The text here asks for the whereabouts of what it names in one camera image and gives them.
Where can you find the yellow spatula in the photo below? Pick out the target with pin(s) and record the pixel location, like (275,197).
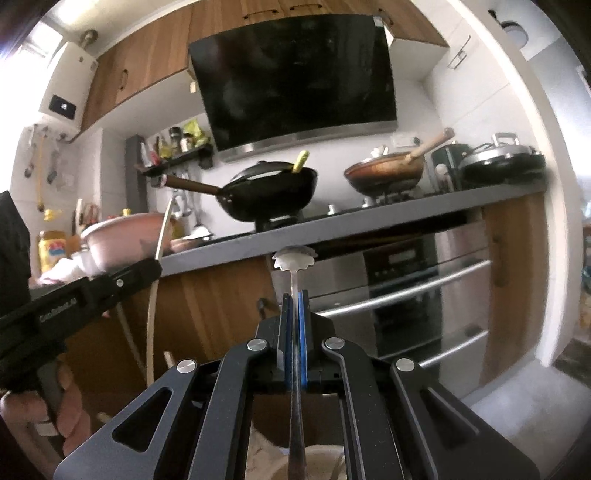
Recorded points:
(300,161)

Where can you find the white cloth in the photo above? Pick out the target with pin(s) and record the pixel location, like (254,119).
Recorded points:
(64,272)

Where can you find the black range hood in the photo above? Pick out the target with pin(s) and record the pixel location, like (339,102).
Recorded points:
(295,83)

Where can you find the dark green appliance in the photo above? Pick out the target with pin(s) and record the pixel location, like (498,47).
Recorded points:
(450,161)

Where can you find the pink basin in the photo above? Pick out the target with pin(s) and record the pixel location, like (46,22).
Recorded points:
(120,240)

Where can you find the yellow green packet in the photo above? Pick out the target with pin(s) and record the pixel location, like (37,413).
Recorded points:
(194,134)

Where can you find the grey kitchen countertop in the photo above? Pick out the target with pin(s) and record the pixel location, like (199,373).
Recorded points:
(369,221)

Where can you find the white water heater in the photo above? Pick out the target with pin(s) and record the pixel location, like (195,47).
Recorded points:
(69,87)

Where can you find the wooden cabinet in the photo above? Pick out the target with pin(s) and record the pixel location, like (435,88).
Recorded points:
(415,21)
(138,60)
(207,314)
(512,277)

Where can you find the dark spice jar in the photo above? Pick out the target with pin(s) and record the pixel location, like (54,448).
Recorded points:
(174,141)

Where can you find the light wooden chopstick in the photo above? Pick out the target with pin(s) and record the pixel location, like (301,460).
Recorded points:
(151,323)
(131,341)

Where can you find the wooden lower cabinet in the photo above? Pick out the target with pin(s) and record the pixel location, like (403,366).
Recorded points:
(512,277)
(207,314)

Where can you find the wooden upper cabinet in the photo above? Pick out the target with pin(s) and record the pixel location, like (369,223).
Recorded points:
(138,60)
(415,21)

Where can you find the grey vertical pipe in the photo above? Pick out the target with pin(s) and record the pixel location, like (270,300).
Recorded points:
(136,175)

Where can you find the person's left hand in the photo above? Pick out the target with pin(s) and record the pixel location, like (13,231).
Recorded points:
(76,406)

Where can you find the brown frying pan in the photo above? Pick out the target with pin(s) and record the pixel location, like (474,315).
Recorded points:
(383,173)

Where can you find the black wok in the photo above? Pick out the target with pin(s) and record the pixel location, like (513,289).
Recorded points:
(268,194)

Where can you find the black electric griddle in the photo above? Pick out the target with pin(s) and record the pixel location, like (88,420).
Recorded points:
(503,164)

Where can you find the metal wall rack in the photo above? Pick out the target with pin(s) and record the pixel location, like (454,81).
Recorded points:
(459,53)

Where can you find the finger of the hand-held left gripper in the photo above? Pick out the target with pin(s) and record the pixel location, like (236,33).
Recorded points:
(134,277)

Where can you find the white floral ceramic utensil holder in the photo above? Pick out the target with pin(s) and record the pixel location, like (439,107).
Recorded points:
(270,464)

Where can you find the hanging metal ladle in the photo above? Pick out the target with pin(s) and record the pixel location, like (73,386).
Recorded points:
(196,221)

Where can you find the stainless steel oven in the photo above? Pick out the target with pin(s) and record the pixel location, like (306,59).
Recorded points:
(406,286)

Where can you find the yellow bottle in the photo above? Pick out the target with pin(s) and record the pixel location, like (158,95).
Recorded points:
(51,251)

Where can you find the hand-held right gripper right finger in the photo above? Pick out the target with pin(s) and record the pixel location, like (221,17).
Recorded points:
(304,341)

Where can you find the silver metal fork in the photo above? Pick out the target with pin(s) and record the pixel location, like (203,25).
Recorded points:
(295,438)

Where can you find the round ceiling lamp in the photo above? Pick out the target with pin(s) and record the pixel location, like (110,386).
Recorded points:
(515,34)

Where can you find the black wall shelf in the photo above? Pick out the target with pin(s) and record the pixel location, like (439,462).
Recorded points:
(184,160)

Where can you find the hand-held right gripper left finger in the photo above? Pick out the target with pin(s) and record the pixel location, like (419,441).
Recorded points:
(287,341)

